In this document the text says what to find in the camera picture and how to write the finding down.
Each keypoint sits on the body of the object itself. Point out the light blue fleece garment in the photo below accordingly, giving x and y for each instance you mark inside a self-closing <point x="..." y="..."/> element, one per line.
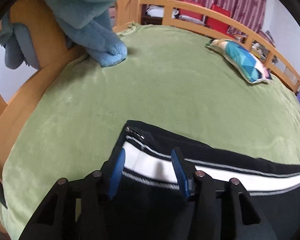
<point x="85" y="22"/>

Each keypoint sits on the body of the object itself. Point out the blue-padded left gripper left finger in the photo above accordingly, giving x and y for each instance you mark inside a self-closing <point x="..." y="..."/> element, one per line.
<point x="112" y="170"/>

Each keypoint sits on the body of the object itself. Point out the green bed blanket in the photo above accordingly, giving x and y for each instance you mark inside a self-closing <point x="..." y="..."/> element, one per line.
<point x="170" y="79"/>

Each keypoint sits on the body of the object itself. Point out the colourful geometric cushion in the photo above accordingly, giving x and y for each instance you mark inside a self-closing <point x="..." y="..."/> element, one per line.
<point x="249" y="66"/>

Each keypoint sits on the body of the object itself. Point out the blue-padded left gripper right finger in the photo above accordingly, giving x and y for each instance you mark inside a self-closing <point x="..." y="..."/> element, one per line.
<point x="184" y="173"/>

